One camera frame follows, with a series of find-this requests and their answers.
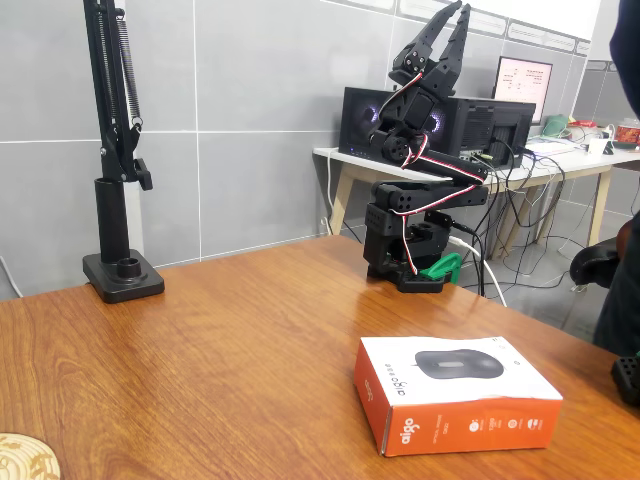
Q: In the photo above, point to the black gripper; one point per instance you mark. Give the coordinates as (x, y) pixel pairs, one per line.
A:
(441, 76)

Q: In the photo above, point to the orange white mouse box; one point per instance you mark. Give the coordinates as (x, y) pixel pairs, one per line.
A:
(450, 400)

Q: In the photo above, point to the dark blue sleeved right forearm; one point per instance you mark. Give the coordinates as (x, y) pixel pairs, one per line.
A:
(627, 50)

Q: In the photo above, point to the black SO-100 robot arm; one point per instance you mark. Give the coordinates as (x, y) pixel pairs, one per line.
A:
(430, 197)

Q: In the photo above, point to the black tray of red meat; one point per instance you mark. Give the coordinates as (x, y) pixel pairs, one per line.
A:
(627, 135)

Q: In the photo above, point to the black computer tower case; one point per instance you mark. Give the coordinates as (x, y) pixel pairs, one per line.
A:
(480, 125)

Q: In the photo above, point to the computer monitor white screen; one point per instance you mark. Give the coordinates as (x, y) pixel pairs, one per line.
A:
(525, 80)

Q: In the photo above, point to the white table wooden legs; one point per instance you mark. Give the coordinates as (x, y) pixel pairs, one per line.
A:
(360, 162)

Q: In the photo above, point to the small white cup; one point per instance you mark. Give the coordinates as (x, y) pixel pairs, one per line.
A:
(597, 148)

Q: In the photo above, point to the green table clamp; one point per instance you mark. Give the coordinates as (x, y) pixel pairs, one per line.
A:
(445, 267)

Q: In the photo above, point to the round wooden coaster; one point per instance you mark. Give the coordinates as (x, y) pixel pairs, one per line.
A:
(25, 457)

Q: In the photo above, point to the black boom post and base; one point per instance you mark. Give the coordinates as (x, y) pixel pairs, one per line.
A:
(112, 225)

